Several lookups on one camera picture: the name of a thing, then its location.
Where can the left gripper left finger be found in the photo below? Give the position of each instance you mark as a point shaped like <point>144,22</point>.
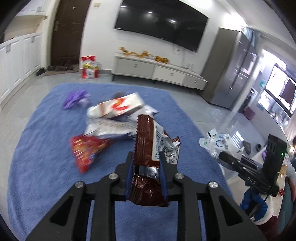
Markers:
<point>87,211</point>

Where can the dark brown door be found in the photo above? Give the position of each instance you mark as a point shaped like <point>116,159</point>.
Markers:
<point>67,31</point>

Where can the white tv cabinet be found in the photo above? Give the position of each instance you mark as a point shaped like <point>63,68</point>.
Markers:
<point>133,66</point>

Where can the white red paper bag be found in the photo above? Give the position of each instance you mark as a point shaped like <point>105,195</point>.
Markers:
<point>116,107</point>

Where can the white shoe cabinet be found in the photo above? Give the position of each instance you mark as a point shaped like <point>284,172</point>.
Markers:
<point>20,58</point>

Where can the grey refrigerator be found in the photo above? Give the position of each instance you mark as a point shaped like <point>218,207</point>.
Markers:
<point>228,67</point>

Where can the black shoe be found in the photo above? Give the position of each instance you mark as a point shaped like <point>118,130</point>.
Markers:
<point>40,71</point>

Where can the blue fluffy rug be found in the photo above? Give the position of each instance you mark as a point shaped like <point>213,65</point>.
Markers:
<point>43,166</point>

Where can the wall mounted black television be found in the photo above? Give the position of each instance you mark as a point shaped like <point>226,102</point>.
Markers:
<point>172,21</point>

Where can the row of shoes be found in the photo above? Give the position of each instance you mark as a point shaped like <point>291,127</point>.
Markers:
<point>62,67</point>

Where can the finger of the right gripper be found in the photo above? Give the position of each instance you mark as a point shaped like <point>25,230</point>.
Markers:
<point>229,162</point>

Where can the white plastic bag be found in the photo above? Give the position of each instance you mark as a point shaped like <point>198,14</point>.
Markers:
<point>216,143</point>

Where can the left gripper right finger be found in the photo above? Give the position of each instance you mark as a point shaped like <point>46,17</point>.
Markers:
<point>204,206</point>

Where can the dark red snack bag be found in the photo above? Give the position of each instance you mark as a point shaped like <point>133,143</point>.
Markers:
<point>151,139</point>

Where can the purple plastic bag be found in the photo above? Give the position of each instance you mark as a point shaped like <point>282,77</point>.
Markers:
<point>81,98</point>

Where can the golden dragon ornament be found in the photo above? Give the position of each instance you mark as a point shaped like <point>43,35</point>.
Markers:
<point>143,54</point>

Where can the red white gift bag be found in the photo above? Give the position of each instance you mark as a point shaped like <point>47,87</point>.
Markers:
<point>90,67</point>

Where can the silver printed flat wrapper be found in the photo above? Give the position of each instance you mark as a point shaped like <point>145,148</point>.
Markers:
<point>112,129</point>

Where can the red snack wrapper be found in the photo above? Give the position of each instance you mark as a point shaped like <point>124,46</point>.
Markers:
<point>85,148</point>

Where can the golden tiger ornament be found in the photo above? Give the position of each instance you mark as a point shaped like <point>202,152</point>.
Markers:
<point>162,60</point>

